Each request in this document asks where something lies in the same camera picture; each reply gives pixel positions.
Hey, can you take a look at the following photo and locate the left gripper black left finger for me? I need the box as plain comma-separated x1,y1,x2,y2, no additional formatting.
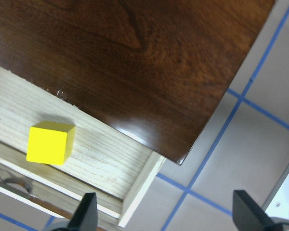
67,192,97,231

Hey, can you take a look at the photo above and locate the light wood drawer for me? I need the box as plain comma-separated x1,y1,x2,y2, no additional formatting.
0,67,165,231

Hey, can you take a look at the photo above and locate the white drawer handle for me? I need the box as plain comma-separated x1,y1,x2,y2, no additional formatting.
0,186,64,218

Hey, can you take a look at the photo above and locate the yellow block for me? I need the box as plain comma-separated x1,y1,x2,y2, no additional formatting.
26,121,76,166

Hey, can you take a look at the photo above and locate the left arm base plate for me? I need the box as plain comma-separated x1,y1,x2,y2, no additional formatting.
263,164,289,220

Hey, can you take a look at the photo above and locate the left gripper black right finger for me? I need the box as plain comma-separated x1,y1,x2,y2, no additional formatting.
232,190,275,231

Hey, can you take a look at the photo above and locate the dark wooden drawer cabinet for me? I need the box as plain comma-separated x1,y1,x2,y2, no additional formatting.
0,0,274,164

